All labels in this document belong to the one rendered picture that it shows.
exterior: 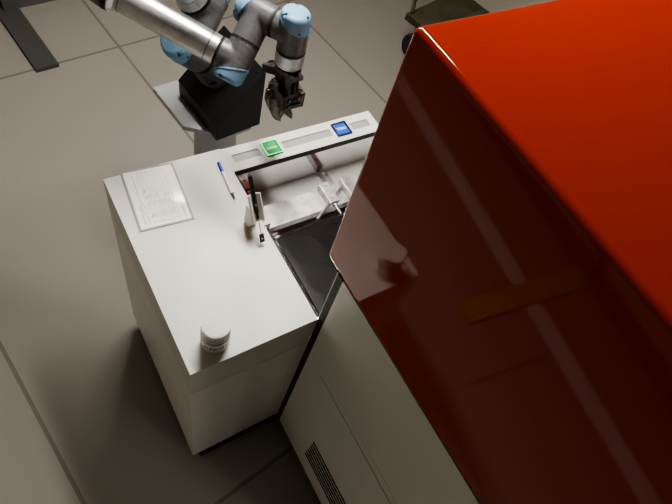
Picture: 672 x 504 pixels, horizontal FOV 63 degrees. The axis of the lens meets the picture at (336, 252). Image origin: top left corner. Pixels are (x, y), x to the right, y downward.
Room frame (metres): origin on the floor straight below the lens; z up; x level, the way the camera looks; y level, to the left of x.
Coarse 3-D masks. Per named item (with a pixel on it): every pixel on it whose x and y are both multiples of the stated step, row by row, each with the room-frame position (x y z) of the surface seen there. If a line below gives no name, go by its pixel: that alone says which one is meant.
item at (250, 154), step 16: (368, 112) 1.47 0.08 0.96; (304, 128) 1.28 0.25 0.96; (320, 128) 1.31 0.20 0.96; (352, 128) 1.37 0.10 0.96; (368, 128) 1.40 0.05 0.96; (240, 144) 1.12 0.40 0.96; (256, 144) 1.14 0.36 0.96; (288, 144) 1.20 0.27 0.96; (304, 144) 1.22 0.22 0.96; (320, 144) 1.24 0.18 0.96; (240, 160) 1.06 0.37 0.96; (256, 160) 1.08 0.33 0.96; (272, 160) 1.11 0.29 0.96
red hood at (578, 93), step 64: (576, 0) 0.91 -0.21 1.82; (640, 0) 0.99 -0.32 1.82; (448, 64) 0.63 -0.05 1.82; (512, 64) 0.68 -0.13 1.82; (576, 64) 0.74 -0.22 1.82; (640, 64) 0.80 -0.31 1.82; (384, 128) 0.67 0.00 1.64; (448, 128) 0.59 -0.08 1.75; (512, 128) 0.56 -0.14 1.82; (576, 128) 0.60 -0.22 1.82; (640, 128) 0.65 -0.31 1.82; (384, 192) 0.63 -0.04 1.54; (448, 192) 0.56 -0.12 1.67; (512, 192) 0.51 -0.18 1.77; (576, 192) 0.49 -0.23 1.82; (640, 192) 0.53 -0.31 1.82; (384, 256) 0.59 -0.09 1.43; (448, 256) 0.52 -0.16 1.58; (512, 256) 0.47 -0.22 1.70; (576, 256) 0.43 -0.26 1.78; (640, 256) 0.43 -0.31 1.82; (384, 320) 0.54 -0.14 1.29; (448, 320) 0.48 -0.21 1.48; (512, 320) 0.43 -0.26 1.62; (576, 320) 0.40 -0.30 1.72; (640, 320) 0.37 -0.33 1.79; (448, 384) 0.42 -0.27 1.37; (512, 384) 0.38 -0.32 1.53; (576, 384) 0.36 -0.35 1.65; (640, 384) 0.33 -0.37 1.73; (448, 448) 0.36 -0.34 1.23; (512, 448) 0.33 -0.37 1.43; (576, 448) 0.31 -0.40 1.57; (640, 448) 0.29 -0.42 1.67
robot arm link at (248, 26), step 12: (240, 0) 1.14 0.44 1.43; (252, 0) 1.14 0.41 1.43; (264, 0) 1.16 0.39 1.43; (240, 12) 1.12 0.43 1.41; (252, 12) 1.12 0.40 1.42; (264, 12) 1.13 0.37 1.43; (276, 12) 1.14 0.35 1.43; (240, 24) 1.10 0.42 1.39; (252, 24) 1.10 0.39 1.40; (264, 24) 1.11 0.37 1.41; (252, 36) 1.09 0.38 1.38; (264, 36) 1.12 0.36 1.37
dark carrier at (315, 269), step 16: (320, 224) 0.99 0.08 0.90; (336, 224) 1.01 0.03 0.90; (288, 240) 0.89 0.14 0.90; (304, 240) 0.91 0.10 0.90; (320, 240) 0.93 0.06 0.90; (288, 256) 0.84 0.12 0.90; (304, 256) 0.86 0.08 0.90; (320, 256) 0.88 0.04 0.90; (304, 272) 0.81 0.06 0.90; (320, 272) 0.83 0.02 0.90; (336, 272) 0.85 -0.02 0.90; (320, 288) 0.78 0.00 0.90; (320, 304) 0.73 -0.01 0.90
